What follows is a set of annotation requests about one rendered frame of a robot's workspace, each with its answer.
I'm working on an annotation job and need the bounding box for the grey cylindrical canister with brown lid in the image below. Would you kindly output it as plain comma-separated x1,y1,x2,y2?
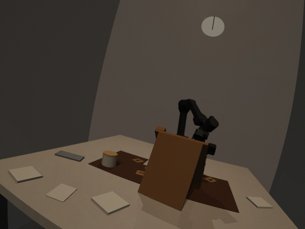
102,150,118,167

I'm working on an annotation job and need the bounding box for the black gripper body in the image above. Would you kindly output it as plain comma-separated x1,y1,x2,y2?
194,138,216,155

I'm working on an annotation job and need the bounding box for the brown wooden board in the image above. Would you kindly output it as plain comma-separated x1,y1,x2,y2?
138,126,208,211

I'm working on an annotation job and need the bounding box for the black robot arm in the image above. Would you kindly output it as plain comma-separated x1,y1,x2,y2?
177,99,219,140

